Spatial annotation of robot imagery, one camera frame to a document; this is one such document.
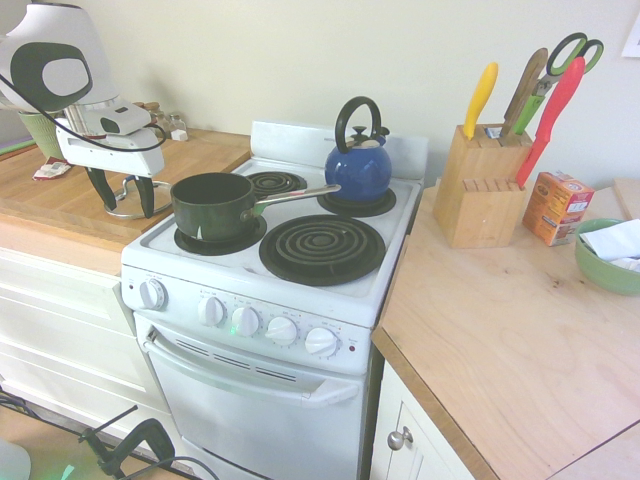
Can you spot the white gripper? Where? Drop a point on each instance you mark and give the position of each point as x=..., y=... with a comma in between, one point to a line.
x=110, y=152

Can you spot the glass pot lid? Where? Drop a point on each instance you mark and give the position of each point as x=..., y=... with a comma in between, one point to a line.
x=162, y=197

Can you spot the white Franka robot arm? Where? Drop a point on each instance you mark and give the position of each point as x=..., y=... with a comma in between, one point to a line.
x=60, y=40

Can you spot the large wooden cutting board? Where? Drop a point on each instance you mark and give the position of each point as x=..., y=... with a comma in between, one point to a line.
x=50, y=200

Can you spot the red white packet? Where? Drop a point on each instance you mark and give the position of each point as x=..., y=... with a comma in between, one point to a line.
x=50, y=171

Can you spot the green ribbed utensil cup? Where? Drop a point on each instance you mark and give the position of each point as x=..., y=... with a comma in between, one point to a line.
x=45, y=137

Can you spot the white stove knob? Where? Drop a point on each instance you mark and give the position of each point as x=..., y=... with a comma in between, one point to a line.
x=245, y=321
x=281, y=331
x=212, y=311
x=152, y=295
x=321, y=342

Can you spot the small coil burner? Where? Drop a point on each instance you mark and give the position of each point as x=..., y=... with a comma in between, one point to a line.
x=280, y=181
x=385, y=207
x=250, y=242

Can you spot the white drawer cabinet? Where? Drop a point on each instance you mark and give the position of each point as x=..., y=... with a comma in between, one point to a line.
x=60, y=325

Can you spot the large coil burner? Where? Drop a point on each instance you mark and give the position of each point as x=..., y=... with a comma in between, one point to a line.
x=322, y=250

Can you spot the white electric stove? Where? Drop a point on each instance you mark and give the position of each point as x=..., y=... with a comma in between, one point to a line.
x=250, y=400

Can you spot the black green clamp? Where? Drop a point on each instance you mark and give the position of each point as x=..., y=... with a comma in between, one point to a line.
x=145, y=440

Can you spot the wooden knife block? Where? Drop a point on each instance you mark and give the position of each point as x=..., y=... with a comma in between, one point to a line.
x=475, y=200

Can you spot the white door cabinet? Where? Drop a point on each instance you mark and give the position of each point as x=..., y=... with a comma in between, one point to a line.
x=400, y=415

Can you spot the metal cabinet knob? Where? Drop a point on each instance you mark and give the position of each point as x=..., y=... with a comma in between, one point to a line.
x=400, y=438

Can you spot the orange baking soda box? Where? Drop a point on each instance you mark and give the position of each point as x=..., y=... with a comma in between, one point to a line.
x=557, y=210

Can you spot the red knife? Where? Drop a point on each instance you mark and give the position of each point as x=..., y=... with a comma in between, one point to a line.
x=555, y=110

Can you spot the green black scissors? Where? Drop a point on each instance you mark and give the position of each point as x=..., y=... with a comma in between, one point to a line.
x=562, y=55

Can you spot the green ceramic bowl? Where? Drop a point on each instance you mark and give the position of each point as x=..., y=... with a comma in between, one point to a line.
x=600, y=275

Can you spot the white crumpled paper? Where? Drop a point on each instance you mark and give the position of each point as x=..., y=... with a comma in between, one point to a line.
x=612, y=240

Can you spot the light wooden board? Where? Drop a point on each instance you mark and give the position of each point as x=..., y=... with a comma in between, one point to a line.
x=629, y=197

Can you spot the white wall paper sheet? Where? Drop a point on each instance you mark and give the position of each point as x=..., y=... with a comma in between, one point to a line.
x=632, y=30

